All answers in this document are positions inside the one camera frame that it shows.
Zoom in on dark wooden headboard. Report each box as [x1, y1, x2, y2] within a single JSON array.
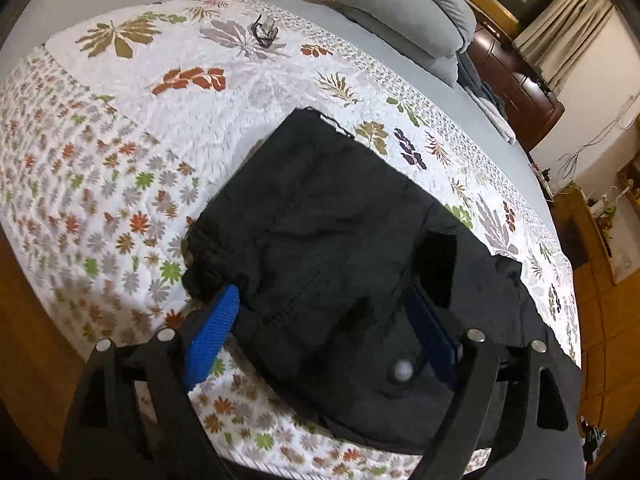
[[467, 20, 566, 153]]

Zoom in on power strip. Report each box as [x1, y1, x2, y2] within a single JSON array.
[[536, 166, 557, 197]]

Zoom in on eyeglasses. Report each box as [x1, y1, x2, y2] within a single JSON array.
[[249, 15, 279, 49]]

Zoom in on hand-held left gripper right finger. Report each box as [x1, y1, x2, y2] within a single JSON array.
[[402, 232, 586, 480]]

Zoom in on wooden cabinet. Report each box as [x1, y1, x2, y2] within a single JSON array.
[[572, 240, 640, 411]]

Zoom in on group of small bottles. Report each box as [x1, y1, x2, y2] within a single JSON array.
[[587, 192, 620, 222]]

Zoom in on black pants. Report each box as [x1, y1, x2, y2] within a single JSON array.
[[181, 106, 583, 456]]

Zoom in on hanging wall cables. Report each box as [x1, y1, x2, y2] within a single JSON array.
[[557, 102, 638, 178]]

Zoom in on white cloth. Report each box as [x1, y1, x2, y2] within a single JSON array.
[[477, 99, 518, 146]]

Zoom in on white floral quilt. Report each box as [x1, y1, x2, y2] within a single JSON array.
[[0, 0, 583, 478]]

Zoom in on wooden desk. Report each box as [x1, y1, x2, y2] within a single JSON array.
[[552, 185, 617, 286]]

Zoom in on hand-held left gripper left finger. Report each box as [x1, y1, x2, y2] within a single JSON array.
[[57, 284, 241, 480]]

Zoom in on beige curtain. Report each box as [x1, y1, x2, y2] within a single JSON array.
[[515, 0, 616, 93]]

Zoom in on dark grey blanket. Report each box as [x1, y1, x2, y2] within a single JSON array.
[[456, 52, 506, 121]]

